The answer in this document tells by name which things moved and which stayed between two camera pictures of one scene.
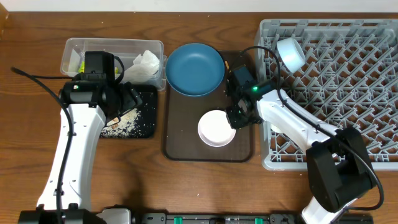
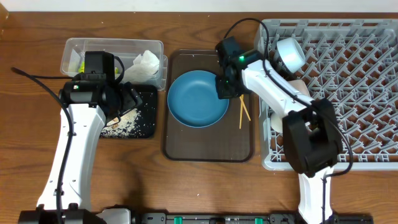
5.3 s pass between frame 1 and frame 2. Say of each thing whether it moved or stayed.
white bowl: moved
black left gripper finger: stayed
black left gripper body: stayed
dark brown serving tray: stayed
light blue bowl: stayed
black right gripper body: moved
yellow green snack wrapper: stayed
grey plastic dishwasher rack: stayed
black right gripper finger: moved
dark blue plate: moved
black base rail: stayed
